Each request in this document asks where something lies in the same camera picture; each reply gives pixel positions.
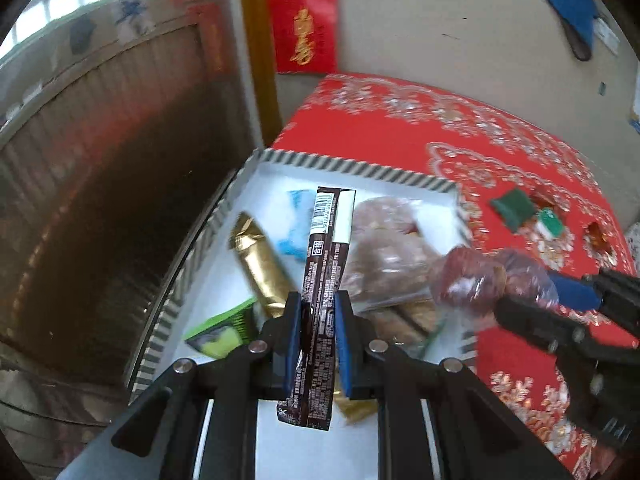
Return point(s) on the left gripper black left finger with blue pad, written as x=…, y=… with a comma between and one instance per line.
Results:
x=262, y=370

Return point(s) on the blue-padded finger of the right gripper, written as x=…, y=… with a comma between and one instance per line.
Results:
x=611, y=293

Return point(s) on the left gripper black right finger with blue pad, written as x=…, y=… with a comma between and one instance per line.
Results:
x=372, y=368

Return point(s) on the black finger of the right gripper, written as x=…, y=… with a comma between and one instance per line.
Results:
x=544, y=329

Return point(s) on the green black snack packet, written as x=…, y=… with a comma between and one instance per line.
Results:
x=221, y=334

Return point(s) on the small red pyramid candy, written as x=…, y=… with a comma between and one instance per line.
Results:
x=597, y=241

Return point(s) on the dark brown chocolate bar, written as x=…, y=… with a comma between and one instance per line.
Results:
x=310, y=402

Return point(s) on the gold foil snack bar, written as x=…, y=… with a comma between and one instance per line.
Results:
x=260, y=263

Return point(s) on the green lidded jelly cup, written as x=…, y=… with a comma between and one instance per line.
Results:
x=548, y=224

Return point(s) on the clear bag of cookies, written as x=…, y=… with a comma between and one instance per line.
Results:
x=386, y=274

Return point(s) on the dark green snack packet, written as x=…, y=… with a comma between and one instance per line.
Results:
x=514, y=208

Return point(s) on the red foil snack packet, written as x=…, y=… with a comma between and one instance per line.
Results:
x=542, y=198

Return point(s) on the floral fabric chair cushion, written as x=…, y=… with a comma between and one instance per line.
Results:
x=632, y=236

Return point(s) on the striped white tray box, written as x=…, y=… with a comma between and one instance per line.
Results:
x=233, y=259

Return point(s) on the light blue snack packet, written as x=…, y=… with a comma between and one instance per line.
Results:
x=295, y=242

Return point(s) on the red floral tablecloth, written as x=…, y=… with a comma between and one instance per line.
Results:
x=488, y=152

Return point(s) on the metal roller shutter door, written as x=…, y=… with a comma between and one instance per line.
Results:
x=102, y=177

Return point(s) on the blue flower sticker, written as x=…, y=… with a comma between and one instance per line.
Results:
x=132, y=20

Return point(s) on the white blue wall notice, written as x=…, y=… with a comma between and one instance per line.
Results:
x=634, y=114

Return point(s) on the white wall socket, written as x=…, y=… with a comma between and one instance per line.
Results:
x=606, y=35

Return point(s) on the blue cloth on wall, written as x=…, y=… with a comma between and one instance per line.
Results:
x=576, y=18

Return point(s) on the red wall poster gold print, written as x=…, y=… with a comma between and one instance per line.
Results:
x=304, y=35

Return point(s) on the brown wooden door frame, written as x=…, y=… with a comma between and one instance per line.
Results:
x=256, y=20

